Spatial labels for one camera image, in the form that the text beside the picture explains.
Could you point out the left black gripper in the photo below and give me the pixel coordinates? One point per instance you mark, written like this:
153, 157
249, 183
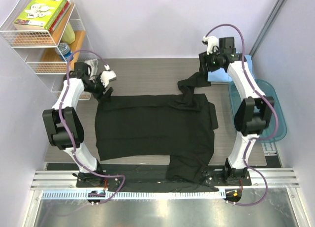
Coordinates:
100, 95

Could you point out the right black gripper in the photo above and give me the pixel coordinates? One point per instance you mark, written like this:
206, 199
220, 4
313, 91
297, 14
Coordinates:
203, 58

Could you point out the black long sleeve shirt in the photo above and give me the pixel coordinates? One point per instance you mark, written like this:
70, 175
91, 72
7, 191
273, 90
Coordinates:
180, 126

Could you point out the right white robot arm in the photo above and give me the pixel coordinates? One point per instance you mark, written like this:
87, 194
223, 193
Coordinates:
254, 113

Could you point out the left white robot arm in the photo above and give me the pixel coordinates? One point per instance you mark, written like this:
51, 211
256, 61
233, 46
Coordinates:
63, 126

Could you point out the folded light blue shirt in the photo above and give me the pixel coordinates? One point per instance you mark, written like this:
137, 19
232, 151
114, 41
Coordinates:
221, 77

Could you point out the white paper booklet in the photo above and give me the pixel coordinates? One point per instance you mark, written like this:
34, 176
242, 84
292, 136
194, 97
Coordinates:
92, 67

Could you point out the blue lidded jar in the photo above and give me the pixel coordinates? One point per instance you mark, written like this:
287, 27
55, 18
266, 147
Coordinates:
64, 52

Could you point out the yellow green bottle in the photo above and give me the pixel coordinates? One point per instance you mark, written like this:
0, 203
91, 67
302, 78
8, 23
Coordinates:
68, 34

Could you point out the red cover book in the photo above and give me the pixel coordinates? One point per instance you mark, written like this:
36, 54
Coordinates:
60, 16

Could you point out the green cover book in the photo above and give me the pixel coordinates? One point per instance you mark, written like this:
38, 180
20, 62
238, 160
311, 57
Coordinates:
39, 14

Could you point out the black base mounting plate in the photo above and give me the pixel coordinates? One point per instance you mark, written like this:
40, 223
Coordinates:
210, 180

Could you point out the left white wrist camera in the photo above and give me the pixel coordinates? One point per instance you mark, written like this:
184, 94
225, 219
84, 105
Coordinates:
107, 76

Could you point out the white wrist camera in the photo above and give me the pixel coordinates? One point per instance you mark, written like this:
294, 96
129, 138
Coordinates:
107, 76
210, 41

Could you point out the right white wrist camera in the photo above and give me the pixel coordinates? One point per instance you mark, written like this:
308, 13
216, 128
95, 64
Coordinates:
210, 41

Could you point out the white wire shelf rack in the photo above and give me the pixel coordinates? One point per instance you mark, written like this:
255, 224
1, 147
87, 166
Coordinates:
38, 49

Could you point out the grey aluminium wall post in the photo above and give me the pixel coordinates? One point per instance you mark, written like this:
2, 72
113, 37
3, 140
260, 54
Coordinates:
279, 4

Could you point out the white slotted cable duct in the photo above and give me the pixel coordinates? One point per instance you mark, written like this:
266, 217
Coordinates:
98, 195

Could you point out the aluminium frame rail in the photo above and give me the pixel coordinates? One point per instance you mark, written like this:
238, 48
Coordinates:
59, 180

